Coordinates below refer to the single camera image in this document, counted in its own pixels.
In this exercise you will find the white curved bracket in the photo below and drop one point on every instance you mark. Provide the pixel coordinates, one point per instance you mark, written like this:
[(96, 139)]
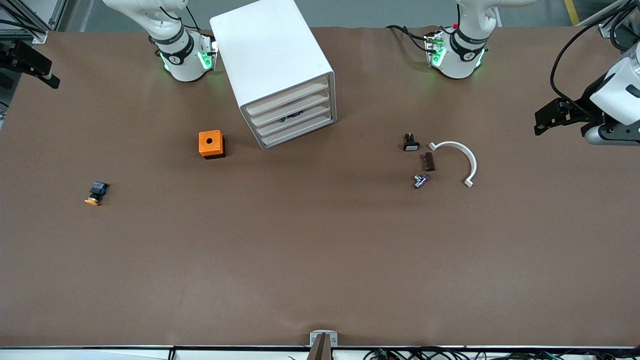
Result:
[(472, 162)]

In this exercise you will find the white table edge rail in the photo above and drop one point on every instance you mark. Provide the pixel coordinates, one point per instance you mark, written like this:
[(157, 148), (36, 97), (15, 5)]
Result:
[(75, 355)]

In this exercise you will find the aluminium frame profile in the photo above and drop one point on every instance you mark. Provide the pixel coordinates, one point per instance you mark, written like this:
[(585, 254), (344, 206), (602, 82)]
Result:
[(606, 31), (37, 36)]

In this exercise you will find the orange mushroom push button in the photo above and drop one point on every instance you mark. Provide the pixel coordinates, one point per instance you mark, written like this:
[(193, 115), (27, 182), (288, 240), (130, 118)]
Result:
[(97, 189)]

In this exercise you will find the brown terminal block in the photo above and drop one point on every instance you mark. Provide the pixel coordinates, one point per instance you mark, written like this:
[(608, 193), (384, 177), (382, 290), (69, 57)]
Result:
[(428, 162)]

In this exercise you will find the black white push switch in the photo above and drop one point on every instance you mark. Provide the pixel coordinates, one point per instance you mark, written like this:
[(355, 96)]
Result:
[(411, 145)]

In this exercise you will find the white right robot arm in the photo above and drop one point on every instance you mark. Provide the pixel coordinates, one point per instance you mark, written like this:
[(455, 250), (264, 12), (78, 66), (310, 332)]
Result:
[(182, 65)]

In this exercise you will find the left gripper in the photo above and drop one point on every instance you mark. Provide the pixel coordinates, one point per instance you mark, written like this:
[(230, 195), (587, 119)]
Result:
[(586, 101)]

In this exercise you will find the dark component inside drawer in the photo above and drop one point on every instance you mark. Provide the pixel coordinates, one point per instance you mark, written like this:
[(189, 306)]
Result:
[(292, 117)]

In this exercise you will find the brown table cover mat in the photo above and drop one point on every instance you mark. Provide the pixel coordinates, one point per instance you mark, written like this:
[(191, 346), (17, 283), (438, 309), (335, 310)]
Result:
[(320, 260)]

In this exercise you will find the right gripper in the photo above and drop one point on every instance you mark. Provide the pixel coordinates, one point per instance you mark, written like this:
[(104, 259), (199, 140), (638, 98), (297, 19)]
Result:
[(11, 56)]

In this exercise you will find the orange box with hole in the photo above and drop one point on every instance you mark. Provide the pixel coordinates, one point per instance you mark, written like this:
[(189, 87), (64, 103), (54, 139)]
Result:
[(204, 146)]

